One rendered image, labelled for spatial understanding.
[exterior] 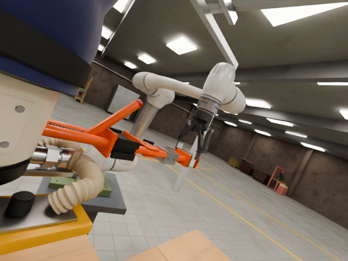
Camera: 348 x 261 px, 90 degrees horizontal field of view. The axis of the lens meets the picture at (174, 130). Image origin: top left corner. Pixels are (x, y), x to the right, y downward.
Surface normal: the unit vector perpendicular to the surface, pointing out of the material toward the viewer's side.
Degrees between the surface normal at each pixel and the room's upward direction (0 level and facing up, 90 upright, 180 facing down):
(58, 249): 0
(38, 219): 1
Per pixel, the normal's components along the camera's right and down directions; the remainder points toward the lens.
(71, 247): 0.42, -0.91
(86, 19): 0.92, 0.36
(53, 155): 0.83, -0.14
